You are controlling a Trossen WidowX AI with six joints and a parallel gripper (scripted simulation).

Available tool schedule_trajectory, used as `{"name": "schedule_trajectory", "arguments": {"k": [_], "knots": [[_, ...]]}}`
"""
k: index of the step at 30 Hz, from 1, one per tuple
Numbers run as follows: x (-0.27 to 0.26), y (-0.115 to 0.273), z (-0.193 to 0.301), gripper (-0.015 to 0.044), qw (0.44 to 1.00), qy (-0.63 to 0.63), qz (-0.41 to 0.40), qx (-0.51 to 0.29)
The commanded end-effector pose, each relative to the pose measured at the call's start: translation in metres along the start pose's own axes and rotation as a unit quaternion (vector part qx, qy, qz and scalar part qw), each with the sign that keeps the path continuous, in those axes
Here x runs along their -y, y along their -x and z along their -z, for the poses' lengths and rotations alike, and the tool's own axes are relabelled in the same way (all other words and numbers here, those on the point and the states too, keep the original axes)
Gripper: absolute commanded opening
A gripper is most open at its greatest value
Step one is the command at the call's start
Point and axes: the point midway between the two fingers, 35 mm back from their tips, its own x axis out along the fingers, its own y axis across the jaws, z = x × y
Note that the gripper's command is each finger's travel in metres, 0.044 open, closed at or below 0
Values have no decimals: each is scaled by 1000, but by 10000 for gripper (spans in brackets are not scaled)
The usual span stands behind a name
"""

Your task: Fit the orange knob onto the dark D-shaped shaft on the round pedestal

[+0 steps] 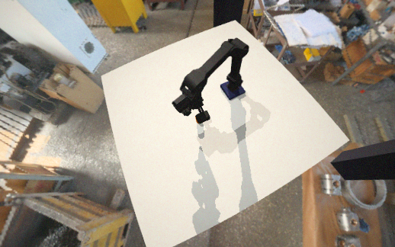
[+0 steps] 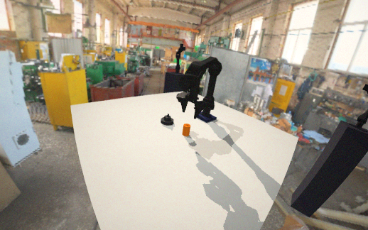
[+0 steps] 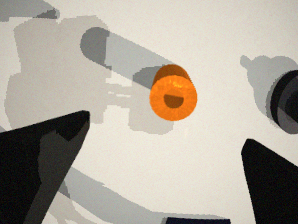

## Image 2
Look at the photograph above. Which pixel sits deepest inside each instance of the orange knob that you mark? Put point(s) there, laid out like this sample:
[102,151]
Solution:
[186,129]

